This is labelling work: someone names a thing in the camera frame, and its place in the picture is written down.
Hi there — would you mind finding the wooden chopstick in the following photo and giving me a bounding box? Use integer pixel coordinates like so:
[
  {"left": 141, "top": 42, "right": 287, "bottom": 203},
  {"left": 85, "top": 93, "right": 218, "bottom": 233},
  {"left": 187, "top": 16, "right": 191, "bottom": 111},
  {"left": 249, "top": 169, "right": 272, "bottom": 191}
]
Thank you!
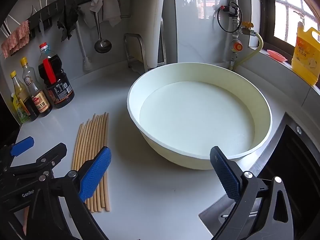
[
  {"left": 76, "top": 119, "right": 91, "bottom": 171},
  {"left": 77, "top": 113, "right": 97, "bottom": 212},
  {"left": 89, "top": 115, "right": 100, "bottom": 213},
  {"left": 97, "top": 115, "right": 104, "bottom": 212},
  {"left": 72, "top": 123, "right": 87, "bottom": 171},
  {"left": 85, "top": 121, "right": 94, "bottom": 211},
  {"left": 104, "top": 113, "right": 111, "bottom": 212},
  {"left": 72, "top": 123, "right": 84, "bottom": 170},
  {"left": 93, "top": 115, "right": 102, "bottom": 212}
]

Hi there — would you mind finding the yellow cap vinegar bottle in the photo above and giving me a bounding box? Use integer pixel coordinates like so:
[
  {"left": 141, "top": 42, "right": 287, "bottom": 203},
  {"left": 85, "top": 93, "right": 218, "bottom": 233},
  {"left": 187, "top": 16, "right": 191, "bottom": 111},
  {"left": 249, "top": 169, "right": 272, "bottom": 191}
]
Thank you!
[{"left": 10, "top": 70, "right": 39, "bottom": 121}]

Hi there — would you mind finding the clear soy sauce bottle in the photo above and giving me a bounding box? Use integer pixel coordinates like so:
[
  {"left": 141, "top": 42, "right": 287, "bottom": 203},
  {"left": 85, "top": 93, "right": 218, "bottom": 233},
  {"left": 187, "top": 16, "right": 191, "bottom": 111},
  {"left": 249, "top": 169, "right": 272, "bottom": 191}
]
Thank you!
[{"left": 20, "top": 57, "right": 53, "bottom": 117}]

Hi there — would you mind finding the large dark soy sauce jug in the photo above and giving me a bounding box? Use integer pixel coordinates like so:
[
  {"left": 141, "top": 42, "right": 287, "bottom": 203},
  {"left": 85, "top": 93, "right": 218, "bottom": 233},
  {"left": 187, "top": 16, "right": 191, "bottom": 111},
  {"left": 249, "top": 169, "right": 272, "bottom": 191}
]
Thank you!
[{"left": 38, "top": 42, "right": 75, "bottom": 108}]

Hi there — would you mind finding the large cream round basin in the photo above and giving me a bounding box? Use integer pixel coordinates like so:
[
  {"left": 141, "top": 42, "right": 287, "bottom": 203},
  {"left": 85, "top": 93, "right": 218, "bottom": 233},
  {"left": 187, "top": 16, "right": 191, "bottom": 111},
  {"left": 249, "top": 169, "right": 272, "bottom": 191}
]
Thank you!
[{"left": 127, "top": 63, "right": 272, "bottom": 170}]

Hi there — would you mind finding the white bottle brush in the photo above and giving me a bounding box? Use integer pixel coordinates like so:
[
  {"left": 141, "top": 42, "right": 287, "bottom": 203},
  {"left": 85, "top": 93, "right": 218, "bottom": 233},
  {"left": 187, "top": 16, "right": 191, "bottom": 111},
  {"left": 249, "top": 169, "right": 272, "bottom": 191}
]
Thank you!
[{"left": 76, "top": 21, "right": 93, "bottom": 73}]

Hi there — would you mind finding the pink dish cloth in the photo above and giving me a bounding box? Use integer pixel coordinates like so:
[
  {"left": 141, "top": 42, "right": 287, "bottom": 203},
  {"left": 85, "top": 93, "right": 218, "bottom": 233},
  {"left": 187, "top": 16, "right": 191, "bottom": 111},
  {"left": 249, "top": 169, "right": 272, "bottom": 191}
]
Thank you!
[{"left": 1, "top": 20, "right": 30, "bottom": 59}]

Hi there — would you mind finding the metal ladle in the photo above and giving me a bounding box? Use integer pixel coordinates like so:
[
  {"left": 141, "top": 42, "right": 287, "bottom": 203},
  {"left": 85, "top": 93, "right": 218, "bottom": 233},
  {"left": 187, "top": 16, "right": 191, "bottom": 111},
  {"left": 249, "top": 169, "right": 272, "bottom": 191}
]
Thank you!
[{"left": 94, "top": 12, "right": 112, "bottom": 54}]

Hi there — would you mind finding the pink soap dish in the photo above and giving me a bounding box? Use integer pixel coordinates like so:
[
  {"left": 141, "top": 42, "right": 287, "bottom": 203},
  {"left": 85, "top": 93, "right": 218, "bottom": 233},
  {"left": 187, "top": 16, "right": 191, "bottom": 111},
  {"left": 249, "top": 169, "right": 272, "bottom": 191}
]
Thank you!
[{"left": 267, "top": 49, "right": 287, "bottom": 62}]

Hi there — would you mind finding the black hanging cloth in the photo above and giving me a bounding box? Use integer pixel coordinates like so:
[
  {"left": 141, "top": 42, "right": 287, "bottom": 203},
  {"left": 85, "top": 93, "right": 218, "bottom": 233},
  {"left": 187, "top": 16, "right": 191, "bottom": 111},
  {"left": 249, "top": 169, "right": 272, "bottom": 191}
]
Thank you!
[{"left": 57, "top": 3, "right": 80, "bottom": 42}]

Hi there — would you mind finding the yellow oil jug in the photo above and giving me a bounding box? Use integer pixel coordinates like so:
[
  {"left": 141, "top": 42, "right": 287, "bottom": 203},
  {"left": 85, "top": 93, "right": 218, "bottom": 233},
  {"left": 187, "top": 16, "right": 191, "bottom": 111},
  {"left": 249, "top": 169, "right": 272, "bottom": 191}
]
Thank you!
[{"left": 291, "top": 22, "right": 320, "bottom": 86}]

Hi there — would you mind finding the metal cutting board rack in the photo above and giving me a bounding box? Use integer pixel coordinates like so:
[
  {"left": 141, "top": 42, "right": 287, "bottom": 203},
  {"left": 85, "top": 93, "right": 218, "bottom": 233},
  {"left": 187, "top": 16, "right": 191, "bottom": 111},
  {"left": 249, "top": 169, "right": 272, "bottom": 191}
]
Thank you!
[{"left": 124, "top": 33, "right": 148, "bottom": 75}]

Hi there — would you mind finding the white hanging cloth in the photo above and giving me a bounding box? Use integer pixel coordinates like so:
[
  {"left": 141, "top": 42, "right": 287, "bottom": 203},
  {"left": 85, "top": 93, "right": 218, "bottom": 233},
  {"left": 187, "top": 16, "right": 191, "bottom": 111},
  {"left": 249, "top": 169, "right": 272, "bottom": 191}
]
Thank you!
[{"left": 80, "top": 0, "right": 121, "bottom": 28}]

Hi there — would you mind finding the white cutting board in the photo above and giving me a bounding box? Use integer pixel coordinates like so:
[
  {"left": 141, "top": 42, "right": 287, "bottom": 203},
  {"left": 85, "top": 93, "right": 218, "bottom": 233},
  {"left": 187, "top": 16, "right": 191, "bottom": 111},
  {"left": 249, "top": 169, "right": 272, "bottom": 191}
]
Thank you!
[{"left": 129, "top": 0, "right": 164, "bottom": 68}]

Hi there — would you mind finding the yellow gas hose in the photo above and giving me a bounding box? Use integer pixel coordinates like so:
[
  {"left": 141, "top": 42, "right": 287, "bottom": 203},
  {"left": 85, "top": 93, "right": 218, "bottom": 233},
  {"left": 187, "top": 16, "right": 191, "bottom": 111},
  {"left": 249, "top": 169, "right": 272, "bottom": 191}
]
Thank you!
[{"left": 231, "top": 31, "right": 264, "bottom": 71}]

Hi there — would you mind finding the black wall hook rail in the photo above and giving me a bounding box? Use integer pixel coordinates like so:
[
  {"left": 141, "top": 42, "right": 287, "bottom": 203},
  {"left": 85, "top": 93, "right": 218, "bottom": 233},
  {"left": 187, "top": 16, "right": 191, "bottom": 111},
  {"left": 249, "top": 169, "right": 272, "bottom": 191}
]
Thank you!
[{"left": 24, "top": 0, "right": 130, "bottom": 41}]

